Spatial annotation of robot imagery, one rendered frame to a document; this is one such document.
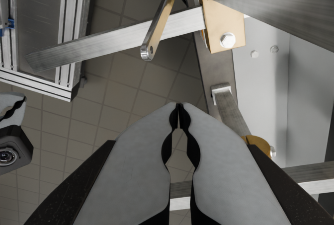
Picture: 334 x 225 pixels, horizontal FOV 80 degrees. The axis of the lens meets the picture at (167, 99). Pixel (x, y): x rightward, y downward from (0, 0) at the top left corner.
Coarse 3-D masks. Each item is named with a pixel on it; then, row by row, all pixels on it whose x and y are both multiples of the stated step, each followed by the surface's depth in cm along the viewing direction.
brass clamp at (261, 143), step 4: (244, 136) 29; (248, 136) 29; (252, 136) 29; (256, 136) 29; (244, 140) 29; (248, 140) 29; (252, 140) 28; (256, 140) 28; (260, 140) 28; (264, 140) 28; (248, 144) 29; (252, 144) 28; (256, 144) 28; (260, 144) 27; (264, 144) 27; (268, 144) 27; (260, 148) 27; (264, 148) 27; (268, 148) 26; (272, 148) 27; (264, 152) 26; (268, 152) 26; (272, 152) 27; (268, 156) 26
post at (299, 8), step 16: (224, 0) 16; (240, 0) 12; (256, 0) 9; (272, 0) 8; (288, 0) 7; (304, 0) 6; (320, 0) 5; (256, 16) 10; (272, 16) 8; (288, 16) 7; (304, 16) 6; (320, 16) 5; (288, 32) 7; (304, 32) 6; (320, 32) 5
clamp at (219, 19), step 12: (204, 0) 26; (204, 12) 26; (216, 12) 26; (228, 12) 26; (240, 12) 26; (216, 24) 27; (228, 24) 27; (240, 24) 27; (216, 36) 28; (240, 36) 28; (216, 48) 29; (228, 48) 28
